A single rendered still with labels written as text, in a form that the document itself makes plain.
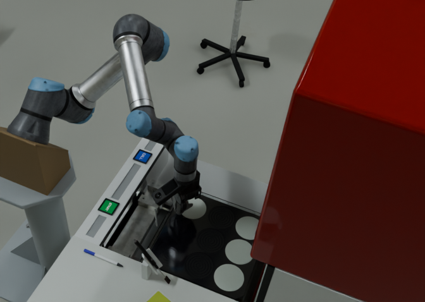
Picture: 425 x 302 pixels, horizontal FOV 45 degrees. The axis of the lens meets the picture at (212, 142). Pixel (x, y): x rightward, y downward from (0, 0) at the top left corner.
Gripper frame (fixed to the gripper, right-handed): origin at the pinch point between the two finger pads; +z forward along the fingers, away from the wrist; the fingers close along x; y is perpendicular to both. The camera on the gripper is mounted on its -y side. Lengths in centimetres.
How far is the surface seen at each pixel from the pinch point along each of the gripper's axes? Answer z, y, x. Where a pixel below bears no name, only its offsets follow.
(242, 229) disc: 1.5, 17.6, -16.7
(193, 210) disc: 1.4, 6.5, -1.1
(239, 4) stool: 38, 139, 158
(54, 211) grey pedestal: 28, -34, 41
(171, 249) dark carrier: 1.6, -8.8, -11.8
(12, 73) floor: 91, -9, 218
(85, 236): -4.5, -32.9, 2.9
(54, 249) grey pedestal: 54, -38, 41
